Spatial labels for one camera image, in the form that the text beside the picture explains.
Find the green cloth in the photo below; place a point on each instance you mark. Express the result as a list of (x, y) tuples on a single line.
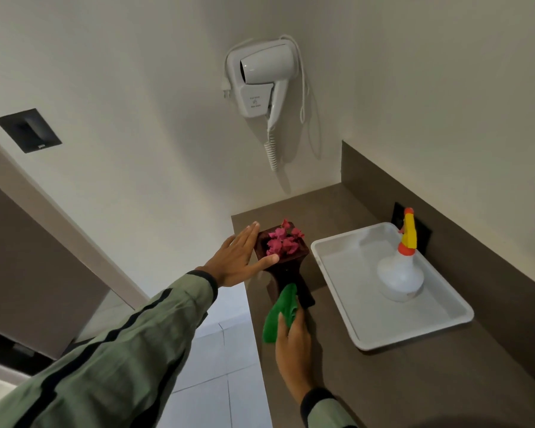
[(278, 314)]

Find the white spray bottle yellow nozzle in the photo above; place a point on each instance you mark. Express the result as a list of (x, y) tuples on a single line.
[(399, 274)]

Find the white hair dryer wall holder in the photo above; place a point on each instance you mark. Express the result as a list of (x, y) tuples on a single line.
[(249, 100)]

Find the dark brown vase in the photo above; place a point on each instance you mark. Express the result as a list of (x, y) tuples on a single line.
[(289, 274)]

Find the person's left thumb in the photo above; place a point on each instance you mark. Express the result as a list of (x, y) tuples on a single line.
[(263, 262)]

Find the person's right hand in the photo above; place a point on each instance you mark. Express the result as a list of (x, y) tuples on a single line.
[(296, 356)]

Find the pink flowers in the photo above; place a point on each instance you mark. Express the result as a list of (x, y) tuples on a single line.
[(283, 240)]

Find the person's left hand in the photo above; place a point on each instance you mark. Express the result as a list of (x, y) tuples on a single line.
[(229, 265)]

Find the white plastic tray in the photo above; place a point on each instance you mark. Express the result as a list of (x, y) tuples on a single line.
[(365, 303)]

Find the white hair dryer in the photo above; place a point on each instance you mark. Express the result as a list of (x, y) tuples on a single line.
[(263, 66)]

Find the brown door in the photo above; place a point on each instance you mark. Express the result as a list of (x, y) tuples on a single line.
[(31, 271)]

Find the beige door frame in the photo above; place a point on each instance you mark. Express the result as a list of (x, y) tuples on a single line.
[(62, 227)]

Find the person's left forearm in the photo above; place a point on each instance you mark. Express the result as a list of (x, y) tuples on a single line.
[(116, 352)]

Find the black recessed wall holder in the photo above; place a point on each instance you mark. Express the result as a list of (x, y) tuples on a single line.
[(28, 130)]

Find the person's right forearm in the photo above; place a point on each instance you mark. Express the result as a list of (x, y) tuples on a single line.
[(325, 412)]

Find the person's right thumb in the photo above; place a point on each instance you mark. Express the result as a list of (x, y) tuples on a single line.
[(282, 333)]

